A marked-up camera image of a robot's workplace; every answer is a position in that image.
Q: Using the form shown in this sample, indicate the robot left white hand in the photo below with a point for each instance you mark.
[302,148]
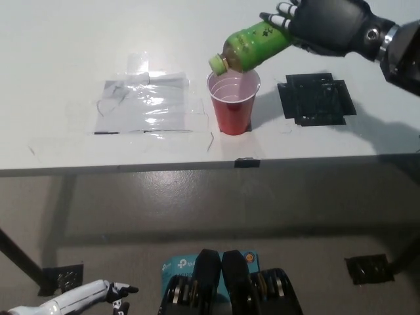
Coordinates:
[78,293]

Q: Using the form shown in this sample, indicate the robot right black hand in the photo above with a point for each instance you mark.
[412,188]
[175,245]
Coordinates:
[328,26]

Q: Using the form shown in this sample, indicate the green bottle with green cap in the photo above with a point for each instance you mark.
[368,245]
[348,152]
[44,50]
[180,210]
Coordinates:
[256,46]

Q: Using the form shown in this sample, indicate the robot left black body block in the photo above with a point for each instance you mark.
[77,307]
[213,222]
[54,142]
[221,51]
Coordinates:
[205,275]

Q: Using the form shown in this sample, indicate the red plastic cup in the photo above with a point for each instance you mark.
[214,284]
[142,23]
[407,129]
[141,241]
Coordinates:
[233,118]

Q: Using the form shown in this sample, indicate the black table leg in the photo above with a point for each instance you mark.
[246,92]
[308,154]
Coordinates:
[19,259]

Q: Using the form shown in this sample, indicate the black tape square patch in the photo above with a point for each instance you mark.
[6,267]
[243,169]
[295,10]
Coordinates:
[315,98]

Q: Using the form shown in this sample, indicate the teal tp-link box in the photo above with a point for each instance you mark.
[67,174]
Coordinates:
[177,267]

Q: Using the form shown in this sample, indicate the black tape piece, table edge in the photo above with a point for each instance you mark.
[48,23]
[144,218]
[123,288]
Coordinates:
[246,163]

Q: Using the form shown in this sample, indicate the grey sheet under clear tape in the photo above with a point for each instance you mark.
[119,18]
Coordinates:
[147,108]

